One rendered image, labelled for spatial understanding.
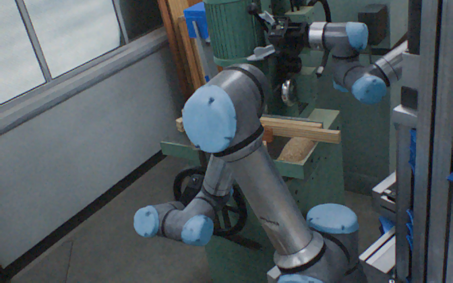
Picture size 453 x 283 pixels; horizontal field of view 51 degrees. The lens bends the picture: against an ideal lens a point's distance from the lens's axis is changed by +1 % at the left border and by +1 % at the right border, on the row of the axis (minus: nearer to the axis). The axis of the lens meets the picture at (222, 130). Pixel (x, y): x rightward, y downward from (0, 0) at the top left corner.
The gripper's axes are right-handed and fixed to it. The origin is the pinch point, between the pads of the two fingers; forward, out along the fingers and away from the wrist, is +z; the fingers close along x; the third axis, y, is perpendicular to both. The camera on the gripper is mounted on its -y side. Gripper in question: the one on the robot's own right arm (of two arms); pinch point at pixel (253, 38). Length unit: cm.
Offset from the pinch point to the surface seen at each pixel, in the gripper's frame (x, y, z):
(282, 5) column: -21.8, -17.7, 1.7
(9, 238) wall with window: 92, -62, 151
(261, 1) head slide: -17.9, -8.3, 5.3
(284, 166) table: 34.1, -26.8, -9.2
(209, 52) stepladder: -32, -83, 72
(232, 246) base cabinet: 65, -59, 19
